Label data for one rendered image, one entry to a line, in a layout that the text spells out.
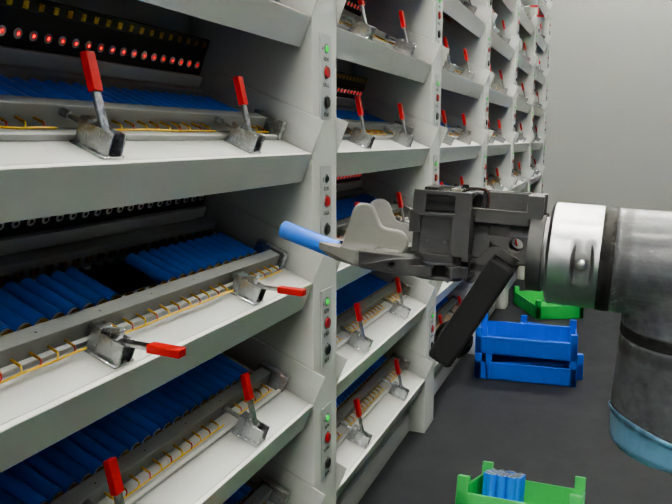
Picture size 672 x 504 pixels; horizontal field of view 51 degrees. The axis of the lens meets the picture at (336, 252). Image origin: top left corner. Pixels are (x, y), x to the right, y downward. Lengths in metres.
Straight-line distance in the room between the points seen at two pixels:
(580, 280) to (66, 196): 0.43
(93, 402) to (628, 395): 0.46
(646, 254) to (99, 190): 0.46
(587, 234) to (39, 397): 0.46
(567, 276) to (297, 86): 0.56
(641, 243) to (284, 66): 0.61
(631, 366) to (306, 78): 0.61
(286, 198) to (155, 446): 0.40
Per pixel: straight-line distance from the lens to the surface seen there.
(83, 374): 0.66
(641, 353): 0.64
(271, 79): 1.05
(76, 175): 0.61
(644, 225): 0.62
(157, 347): 0.65
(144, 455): 0.84
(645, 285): 0.61
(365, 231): 0.66
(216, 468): 0.90
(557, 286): 0.61
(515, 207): 0.65
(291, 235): 0.70
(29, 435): 0.61
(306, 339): 1.07
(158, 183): 0.71
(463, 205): 0.62
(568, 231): 0.61
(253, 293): 0.89
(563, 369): 2.23
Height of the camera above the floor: 0.74
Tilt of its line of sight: 9 degrees down
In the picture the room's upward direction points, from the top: straight up
